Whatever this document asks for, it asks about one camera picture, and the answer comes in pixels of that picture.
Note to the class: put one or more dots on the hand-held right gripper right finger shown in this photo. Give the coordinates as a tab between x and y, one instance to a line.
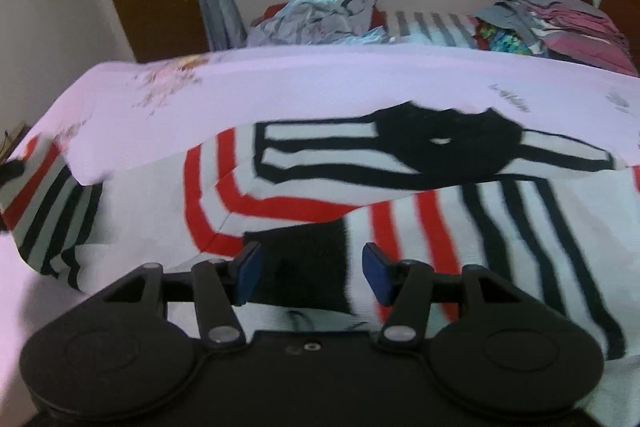
376	273

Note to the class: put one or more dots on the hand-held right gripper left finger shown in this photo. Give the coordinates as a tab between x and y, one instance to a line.
248	271

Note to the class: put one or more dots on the red black white striped sweater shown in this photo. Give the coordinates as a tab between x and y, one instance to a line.
310	187

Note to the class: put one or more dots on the crumpled grey clothes pile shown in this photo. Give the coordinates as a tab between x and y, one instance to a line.
320	17

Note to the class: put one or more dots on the stack of folded clothes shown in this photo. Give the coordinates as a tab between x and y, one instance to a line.
575	24

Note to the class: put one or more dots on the pink floral bed sheet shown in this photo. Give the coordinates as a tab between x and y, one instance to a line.
310	87

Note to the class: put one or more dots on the grey white striped pillow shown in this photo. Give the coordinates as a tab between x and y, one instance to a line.
430	27

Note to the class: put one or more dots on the colourful patterned cloth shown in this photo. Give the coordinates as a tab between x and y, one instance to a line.
505	41

